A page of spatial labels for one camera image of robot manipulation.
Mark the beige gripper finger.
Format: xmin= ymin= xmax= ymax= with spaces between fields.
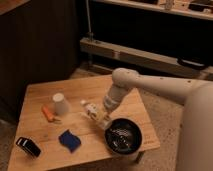
xmin=101 ymin=112 xmax=111 ymax=122

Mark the white bottle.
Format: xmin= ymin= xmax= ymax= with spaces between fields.
xmin=80 ymin=99 xmax=111 ymax=130

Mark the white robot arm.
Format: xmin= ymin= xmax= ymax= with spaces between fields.
xmin=103 ymin=68 xmax=213 ymax=171

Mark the black ceramic bowl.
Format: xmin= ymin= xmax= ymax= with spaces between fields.
xmin=104 ymin=118 xmax=143 ymax=155

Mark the blue sponge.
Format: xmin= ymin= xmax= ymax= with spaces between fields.
xmin=59 ymin=130 xmax=81 ymax=152

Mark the wooden table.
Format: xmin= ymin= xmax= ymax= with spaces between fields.
xmin=7 ymin=72 xmax=161 ymax=171

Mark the white paper cup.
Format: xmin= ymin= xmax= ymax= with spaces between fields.
xmin=52 ymin=93 xmax=69 ymax=115

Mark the lower wooden shelf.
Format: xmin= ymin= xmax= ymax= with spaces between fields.
xmin=80 ymin=37 xmax=213 ymax=80

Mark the wooden shelf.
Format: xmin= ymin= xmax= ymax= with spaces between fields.
xmin=93 ymin=0 xmax=213 ymax=21
xmin=80 ymin=37 xmax=213 ymax=80

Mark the orange marker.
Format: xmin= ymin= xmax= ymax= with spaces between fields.
xmin=41 ymin=106 xmax=60 ymax=122

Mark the metal pole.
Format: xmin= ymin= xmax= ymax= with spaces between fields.
xmin=85 ymin=0 xmax=94 ymax=41

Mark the upper wooden shelf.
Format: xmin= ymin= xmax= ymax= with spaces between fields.
xmin=93 ymin=0 xmax=213 ymax=21

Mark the black handle on shelf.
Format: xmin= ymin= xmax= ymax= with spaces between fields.
xmin=177 ymin=58 xmax=209 ymax=70

